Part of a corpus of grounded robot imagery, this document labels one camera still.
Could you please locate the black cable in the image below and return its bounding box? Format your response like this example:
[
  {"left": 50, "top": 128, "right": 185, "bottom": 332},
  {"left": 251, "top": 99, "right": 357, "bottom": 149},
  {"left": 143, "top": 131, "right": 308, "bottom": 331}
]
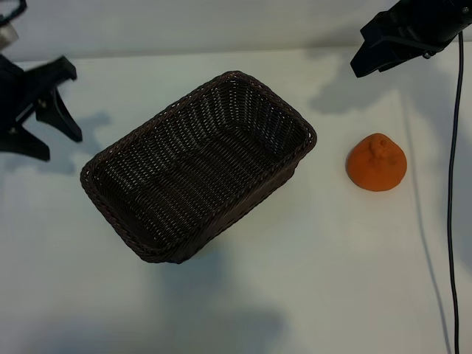
[{"left": 446, "top": 31, "right": 465, "bottom": 354}]

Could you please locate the dark brown woven basket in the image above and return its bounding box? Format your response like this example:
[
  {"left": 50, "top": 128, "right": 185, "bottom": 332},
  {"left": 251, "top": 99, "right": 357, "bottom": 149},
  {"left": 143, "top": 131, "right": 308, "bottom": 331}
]
[{"left": 80, "top": 69, "right": 318, "bottom": 265}]

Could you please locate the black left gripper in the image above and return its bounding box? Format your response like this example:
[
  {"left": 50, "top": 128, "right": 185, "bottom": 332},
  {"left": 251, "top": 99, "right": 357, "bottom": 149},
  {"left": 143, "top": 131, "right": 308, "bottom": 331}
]
[{"left": 0, "top": 55, "right": 83, "bottom": 162}]

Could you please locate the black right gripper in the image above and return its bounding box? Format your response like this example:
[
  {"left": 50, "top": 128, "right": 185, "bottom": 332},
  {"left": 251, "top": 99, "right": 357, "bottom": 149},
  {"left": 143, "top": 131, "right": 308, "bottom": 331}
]
[{"left": 349, "top": 0, "right": 462, "bottom": 78}]

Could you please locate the orange fruit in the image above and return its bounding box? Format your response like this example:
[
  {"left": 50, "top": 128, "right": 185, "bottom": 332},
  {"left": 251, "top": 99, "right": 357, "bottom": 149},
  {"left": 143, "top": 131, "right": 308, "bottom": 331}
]
[{"left": 345, "top": 132, "right": 409, "bottom": 192}]

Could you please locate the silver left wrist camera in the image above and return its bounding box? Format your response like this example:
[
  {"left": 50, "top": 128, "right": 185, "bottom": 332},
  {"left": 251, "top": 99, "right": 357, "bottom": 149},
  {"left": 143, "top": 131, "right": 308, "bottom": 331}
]
[{"left": 0, "top": 14, "right": 19, "bottom": 49}]

